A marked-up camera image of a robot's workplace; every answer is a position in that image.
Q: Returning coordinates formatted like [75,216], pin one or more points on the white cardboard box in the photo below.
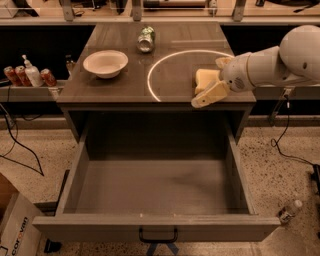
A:
[18,237]

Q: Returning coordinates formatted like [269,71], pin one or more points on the grey side shelf left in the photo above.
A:
[31,94]

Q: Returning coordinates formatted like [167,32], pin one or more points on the white bowl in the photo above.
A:
[105,64]

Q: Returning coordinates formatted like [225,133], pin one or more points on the small dark glass bottle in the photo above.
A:
[69,64]

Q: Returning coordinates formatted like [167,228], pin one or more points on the grey cabinet with counter top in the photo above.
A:
[163,78]

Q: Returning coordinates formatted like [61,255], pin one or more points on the black drawer handle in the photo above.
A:
[158,236]

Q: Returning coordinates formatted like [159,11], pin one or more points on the green soda can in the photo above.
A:
[146,38]

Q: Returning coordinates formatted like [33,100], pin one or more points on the open grey top drawer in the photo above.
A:
[157,171]

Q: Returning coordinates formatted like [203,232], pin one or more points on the clear plastic water bottle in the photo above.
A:
[289,211]

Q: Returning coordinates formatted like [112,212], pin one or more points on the yellow sponge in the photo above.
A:
[205,77]

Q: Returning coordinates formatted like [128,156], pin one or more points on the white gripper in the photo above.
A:
[235,74]

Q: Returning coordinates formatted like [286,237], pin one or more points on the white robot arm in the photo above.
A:
[295,62]

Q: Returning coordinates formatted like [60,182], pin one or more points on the white pump bottle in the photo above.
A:
[32,73]

